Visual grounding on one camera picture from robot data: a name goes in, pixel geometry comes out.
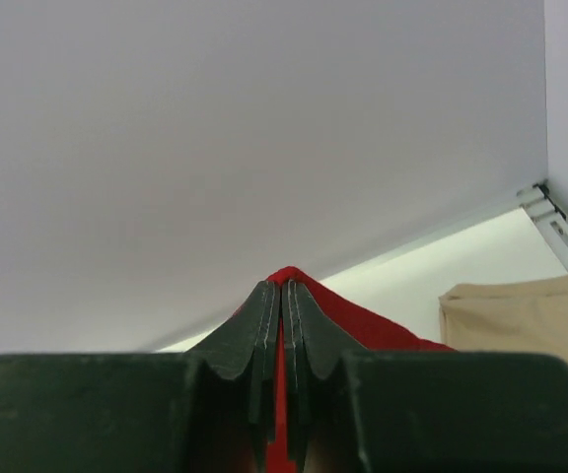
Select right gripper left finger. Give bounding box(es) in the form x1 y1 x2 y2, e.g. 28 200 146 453
188 281 281 472

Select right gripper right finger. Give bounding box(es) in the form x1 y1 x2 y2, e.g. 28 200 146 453
282 280 363 472

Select dark red t shirt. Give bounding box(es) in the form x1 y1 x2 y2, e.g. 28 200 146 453
266 266 451 471

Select folded beige t shirt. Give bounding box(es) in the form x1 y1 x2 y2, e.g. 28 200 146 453
439 275 568 358

